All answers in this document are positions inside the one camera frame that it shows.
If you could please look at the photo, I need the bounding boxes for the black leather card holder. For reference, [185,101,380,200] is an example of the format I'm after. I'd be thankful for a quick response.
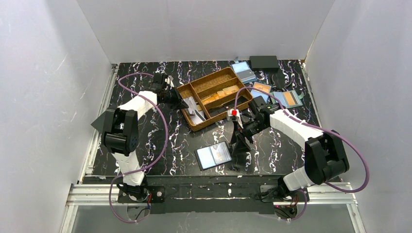
[194,141,232,171]

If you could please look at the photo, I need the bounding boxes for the green card wallet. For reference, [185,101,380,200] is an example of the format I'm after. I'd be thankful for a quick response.
[273,90,303,108]

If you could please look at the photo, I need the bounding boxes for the dark grey card case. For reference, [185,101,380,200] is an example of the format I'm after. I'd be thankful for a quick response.
[91,113,105,133]

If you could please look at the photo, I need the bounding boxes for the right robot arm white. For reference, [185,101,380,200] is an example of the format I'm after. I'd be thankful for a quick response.
[227,108,349,196]

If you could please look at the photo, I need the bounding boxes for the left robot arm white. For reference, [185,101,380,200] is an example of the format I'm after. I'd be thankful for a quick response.
[91,73,188,187]

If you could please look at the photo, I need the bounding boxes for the white cards in tray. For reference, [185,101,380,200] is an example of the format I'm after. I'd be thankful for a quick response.
[183,97,206,125]

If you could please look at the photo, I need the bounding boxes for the blue card holder orange card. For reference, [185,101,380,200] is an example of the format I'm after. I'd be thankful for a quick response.
[250,82,272,103]

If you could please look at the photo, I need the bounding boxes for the black cards in tray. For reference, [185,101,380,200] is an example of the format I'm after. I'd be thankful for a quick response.
[208,96,248,117]

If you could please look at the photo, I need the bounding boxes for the tan cards in tray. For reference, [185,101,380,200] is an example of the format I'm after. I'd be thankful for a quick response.
[201,85,240,105]

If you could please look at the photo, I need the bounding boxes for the light blue card holder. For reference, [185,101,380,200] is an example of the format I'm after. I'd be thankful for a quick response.
[230,61,257,84]

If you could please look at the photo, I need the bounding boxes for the brown woven organizer tray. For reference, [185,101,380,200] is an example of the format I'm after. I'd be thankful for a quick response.
[177,67,253,132]

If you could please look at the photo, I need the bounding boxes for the black box at back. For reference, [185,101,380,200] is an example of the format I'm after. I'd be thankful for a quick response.
[249,56,279,70]

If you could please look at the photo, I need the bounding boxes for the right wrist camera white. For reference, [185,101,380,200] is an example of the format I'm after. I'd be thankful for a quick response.
[226,109,242,125]

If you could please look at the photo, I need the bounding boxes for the aluminium frame rail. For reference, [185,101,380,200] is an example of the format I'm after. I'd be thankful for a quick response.
[59,64,118,233]

